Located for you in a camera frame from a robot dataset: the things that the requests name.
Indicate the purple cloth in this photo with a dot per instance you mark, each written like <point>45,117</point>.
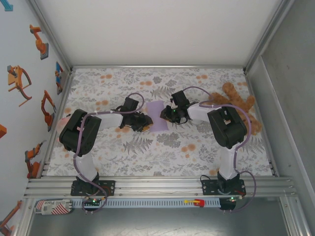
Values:
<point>156,113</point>

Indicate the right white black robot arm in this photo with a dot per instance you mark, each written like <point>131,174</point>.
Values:
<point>226,125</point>

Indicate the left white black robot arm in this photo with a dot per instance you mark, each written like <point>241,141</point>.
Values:
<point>78,132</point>

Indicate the floral printed table mat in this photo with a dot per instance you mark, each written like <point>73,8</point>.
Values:
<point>147,159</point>

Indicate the brown teddy bear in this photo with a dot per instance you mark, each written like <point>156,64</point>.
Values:
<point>231,93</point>

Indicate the pink plush doll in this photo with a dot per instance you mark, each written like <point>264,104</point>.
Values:
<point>62,121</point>

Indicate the small circuit board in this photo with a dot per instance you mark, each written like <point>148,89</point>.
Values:
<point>231,198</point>
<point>93,202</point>

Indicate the red yellow small tool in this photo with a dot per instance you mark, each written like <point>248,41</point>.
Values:
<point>198,202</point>

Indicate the red and white label card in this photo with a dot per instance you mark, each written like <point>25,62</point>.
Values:
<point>53,207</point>

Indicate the aluminium frame crossbar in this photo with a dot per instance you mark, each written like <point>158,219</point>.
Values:
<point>157,66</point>

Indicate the aluminium mounting rail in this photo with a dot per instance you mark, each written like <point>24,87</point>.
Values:
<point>160,183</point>

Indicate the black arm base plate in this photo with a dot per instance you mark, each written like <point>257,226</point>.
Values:
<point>108,188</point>
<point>209,187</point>

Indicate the blue orange wall sticker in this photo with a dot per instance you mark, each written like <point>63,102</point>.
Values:
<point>59,76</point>

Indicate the aluminium side rail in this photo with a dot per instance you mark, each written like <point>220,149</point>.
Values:
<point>273,167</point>
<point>45,168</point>

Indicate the aluminium frame post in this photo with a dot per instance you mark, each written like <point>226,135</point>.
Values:
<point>53,37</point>
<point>265,37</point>

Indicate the orange curved machine wall sticker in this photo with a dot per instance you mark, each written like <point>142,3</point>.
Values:
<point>16,81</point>

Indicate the orange block wall sticker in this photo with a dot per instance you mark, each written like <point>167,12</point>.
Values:
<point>2,131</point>

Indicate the aluminium frame leg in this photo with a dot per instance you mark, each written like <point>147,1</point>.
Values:
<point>295,221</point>
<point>24,221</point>

